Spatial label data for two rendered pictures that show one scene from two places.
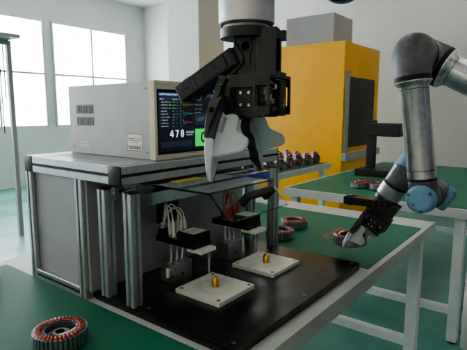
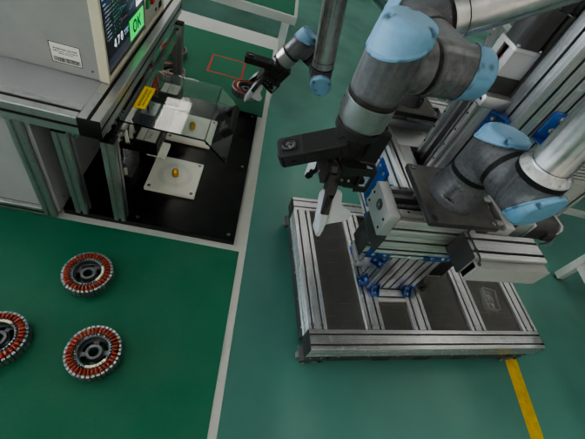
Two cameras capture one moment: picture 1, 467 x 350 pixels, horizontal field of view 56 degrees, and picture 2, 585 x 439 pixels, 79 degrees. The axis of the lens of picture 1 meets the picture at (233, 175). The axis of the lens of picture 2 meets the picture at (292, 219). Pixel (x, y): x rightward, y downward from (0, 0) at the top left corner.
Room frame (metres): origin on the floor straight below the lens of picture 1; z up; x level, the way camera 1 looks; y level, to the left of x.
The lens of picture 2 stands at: (0.35, 0.39, 1.64)
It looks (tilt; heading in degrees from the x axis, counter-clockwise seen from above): 49 degrees down; 307
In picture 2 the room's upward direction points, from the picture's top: 23 degrees clockwise
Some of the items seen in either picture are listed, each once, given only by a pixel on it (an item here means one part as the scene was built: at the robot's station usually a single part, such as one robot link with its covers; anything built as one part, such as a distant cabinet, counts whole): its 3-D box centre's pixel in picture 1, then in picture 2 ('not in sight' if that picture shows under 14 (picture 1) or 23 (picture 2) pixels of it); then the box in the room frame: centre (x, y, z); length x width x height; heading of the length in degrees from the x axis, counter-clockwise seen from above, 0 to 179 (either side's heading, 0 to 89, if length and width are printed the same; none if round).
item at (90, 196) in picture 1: (178, 213); (98, 95); (1.36, 0.17, 0.92); 0.66 x 0.01 x 0.30; 142
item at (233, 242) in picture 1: (229, 247); not in sight; (1.38, 0.01, 0.80); 0.07 x 0.05 x 0.06; 142
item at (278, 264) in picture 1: (265, 263); (192, 130); (1.30, -0.10, 0.78); 0.15 x 0.15 x 0.01; 52
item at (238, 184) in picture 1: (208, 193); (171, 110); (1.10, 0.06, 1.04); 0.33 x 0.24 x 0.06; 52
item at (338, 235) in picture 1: (349, 238); (245, 90); (1.42, -0.39, 0.82); 0.11 x 0.11 x 0.04
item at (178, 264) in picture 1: (176, 268); (127, 160); (1.19, 0.16, 0.80); 0.07 x 0.05 x 0.06; 142
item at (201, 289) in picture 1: (215, 288); (175, 176); (1.10, 0.05, 0.78); 0.15 x 0.15 x 0.01; 52
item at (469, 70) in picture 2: not in sight; (445, 64); (0.59, -0.12, 1.45); 0.11 x 0.11 x 0.08; 68
